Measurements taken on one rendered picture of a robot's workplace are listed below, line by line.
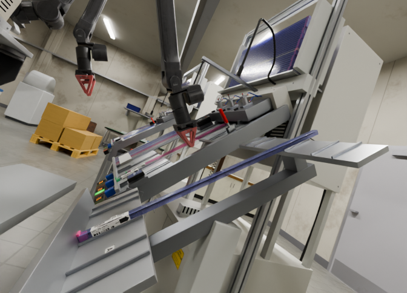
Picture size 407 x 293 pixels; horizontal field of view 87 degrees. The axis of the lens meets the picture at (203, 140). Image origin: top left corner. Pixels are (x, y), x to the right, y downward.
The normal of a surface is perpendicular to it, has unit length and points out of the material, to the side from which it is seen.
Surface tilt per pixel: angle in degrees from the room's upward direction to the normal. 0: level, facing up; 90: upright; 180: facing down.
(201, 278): 90
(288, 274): 90
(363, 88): 90
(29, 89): 90
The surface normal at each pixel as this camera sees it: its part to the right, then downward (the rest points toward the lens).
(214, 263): 0.34, 0.05
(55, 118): 0.15, -0.03
